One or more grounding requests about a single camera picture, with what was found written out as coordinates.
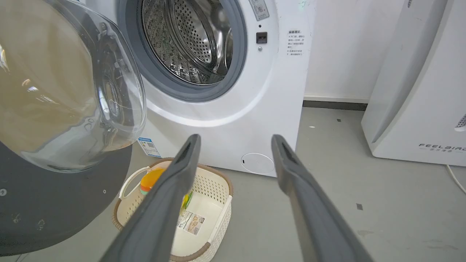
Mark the blue energy label sticker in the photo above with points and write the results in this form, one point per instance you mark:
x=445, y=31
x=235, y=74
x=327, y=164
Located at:
x=149, y=147

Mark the white paper label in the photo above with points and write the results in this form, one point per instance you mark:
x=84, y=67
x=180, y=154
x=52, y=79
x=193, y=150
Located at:
x=190, y=222

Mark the orange yellow toy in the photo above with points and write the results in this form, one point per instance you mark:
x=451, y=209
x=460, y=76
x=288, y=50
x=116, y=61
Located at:
x=151, y=181

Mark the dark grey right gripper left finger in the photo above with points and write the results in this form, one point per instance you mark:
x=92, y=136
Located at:
x=164, y=203

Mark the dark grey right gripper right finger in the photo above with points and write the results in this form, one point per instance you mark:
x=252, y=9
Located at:
x=313, y=211

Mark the white air purifier appliance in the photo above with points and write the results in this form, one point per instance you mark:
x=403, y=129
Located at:
x=418, y=83

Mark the white front-load washing machine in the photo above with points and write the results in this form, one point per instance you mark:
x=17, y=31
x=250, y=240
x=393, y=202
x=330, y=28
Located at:
x=233, y=72

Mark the cream plastic laundry basket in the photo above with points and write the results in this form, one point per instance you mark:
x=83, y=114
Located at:
x=204, y=218

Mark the washing machine door glass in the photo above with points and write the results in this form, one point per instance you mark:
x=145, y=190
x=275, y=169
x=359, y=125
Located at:
x=54, y=109

